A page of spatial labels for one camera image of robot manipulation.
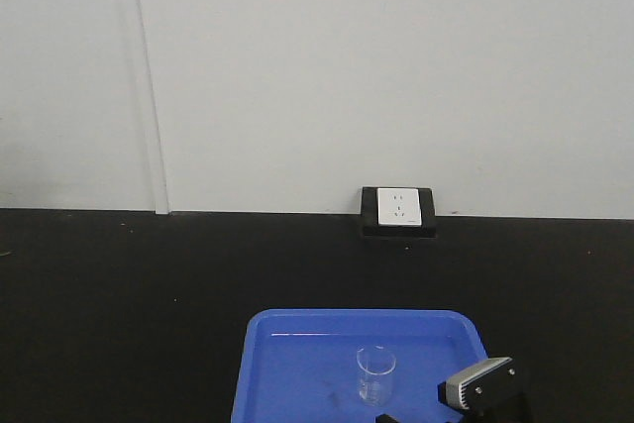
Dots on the small clear glass beaker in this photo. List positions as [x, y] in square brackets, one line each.
[376, 367]

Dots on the blue plastic tray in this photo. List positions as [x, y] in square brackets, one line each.
[300, 365]

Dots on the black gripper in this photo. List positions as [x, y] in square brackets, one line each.
[514, 409]

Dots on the white socket on black base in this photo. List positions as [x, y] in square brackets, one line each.
[398, 213]

